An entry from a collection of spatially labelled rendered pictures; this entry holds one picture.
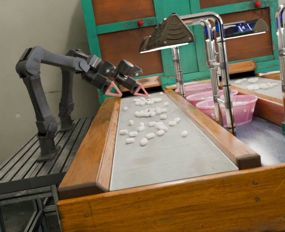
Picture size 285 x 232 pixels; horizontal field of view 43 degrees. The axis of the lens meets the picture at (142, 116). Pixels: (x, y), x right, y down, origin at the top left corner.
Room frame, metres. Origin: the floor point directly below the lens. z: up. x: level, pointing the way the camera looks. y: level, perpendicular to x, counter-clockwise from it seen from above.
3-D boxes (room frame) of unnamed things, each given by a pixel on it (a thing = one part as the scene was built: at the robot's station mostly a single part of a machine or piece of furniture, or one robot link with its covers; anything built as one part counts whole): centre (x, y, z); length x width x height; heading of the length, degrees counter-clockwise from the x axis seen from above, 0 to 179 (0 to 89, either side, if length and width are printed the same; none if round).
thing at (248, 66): (2.58, -0.70, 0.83); 0.30 x 0.06 x 0.07; 91
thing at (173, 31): (1.16, -0.10, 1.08); 0.62 x 0.08 x 0.07; 1
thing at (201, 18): (1.16, -0.18, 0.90); 0.20 x 0.19 x 0.45; 1
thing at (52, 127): (1.54, 0.42, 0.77); 0.09 x 0.06 x 0.06; 45
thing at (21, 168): (1.85, 0.19, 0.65); 1.20 x 0.90 x 0.04; 3
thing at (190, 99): (1.87, -0.37, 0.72); 0.27 x 0.27 x 0.10
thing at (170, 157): (1.70, -0.04, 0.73); 1.81 x 0.30 x 0.02; 1
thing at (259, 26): (2.14, -0.65, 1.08); 0.62 x 0.08 x 0.07; 1
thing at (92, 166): (1.69, 0.17, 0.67); 1.81 x 0.12 x 0.19; 1
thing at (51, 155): (1.53, 0.42, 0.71); 0.20 x 0.07 x 0.08; 3
